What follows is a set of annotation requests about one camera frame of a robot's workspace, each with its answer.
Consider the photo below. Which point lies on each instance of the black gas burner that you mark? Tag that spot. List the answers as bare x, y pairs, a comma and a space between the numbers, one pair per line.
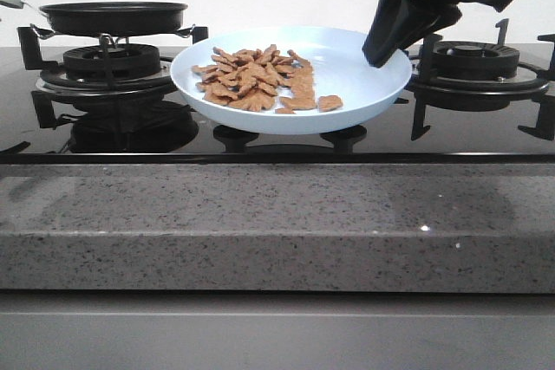
476, 69
94, 73

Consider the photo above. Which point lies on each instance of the right black gas burner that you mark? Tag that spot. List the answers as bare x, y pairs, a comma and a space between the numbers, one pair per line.
476, 69

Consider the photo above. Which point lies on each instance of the brown meat slices pile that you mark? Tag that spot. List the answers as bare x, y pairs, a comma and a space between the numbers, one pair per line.
258, 80

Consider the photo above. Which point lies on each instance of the light blue plate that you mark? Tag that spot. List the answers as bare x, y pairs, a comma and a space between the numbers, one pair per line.
340, 68

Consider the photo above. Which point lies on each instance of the right black pan support grate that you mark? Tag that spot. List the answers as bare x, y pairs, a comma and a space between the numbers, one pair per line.
544, 128

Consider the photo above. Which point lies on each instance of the left black gas burner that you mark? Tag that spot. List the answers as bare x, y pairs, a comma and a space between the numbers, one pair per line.
94, 73

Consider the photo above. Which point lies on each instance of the black glass gas hob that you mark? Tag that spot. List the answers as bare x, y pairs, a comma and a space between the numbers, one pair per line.
454, 137

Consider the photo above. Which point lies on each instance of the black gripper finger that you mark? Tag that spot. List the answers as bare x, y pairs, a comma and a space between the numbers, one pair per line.
378, 46
416, 19

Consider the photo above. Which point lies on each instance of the grey cabinet drawer front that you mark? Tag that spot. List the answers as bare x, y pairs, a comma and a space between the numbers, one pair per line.
84, 330

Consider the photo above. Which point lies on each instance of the black frying pan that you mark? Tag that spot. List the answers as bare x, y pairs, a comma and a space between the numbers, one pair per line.
118, 19

